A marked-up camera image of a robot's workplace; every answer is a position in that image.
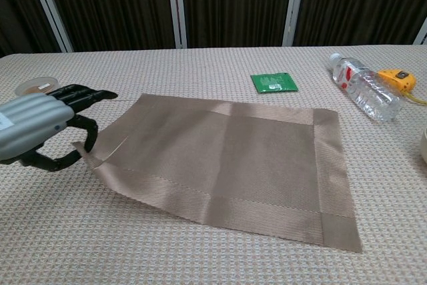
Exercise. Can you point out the black and silver left hand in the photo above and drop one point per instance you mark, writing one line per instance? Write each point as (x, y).
(33, 125)

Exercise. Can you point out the brown woven placemat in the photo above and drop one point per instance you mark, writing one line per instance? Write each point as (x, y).
(233, 165)

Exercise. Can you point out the beige bowl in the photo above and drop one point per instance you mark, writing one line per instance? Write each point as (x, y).
(424, 145)

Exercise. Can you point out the clear jar of rubber bands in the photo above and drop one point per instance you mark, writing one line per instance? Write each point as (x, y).
(33, 85)

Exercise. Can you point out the dark curtain screen panel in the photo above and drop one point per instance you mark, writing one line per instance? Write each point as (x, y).
(233, 4)
(360, 1)
(16, 8)
(116, 8)

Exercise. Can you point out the beige woven tablecloth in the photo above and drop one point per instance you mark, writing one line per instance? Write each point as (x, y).
(200, 71)

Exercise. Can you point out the green foil sachet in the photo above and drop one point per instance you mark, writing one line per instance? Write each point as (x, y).
(273, 82)

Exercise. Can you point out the clear plastic water bottle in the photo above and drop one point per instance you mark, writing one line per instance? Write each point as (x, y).
(365, 86)

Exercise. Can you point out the yellow tape measure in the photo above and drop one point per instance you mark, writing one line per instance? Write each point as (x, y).
(400, 78)

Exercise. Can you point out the grey screen frame post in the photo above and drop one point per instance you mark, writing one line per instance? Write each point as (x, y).
(50, 9)
(177, 8)
(293, 6)
(422, 33)

